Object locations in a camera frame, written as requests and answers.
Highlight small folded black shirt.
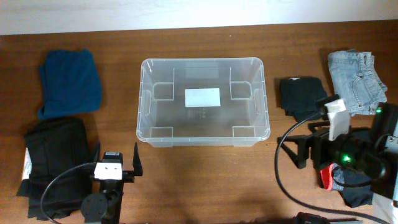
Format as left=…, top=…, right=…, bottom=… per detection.
left=279, top=77, right=327, bottom=121

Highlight white label in bin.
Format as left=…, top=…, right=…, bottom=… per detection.
left=185, top=88, right=221, bottom=108

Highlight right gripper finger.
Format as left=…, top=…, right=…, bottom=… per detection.
left=277, top=134, right=313, bottom=170
left=308, top=121, right=330, bottom=131

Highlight folded blue cloth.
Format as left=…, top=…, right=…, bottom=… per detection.
left=37, top=49, right=102, bottom=119

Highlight black garment with tag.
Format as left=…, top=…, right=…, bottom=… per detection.
left=17, top=118, right=92, bottom=220

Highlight black shorts with red trim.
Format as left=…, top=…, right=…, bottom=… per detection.
left=319, top=153, right=373, bottom=208

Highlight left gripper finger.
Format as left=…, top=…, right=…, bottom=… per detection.
left=132, top=143, right=143, bottom=176
left=90, top=142, right=101, bottom=162

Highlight clear plastic storage bin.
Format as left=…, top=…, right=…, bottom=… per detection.
left=136, top=57, right=271, bottom=147

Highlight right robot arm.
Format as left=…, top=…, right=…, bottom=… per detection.
left=276, top=100, right=397, bottom=207

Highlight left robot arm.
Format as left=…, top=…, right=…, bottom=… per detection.
left=80, top=144, right=143, bottom=224

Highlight folded light blue jeans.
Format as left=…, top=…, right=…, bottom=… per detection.
left=328, top=50, right=387, bottom=116

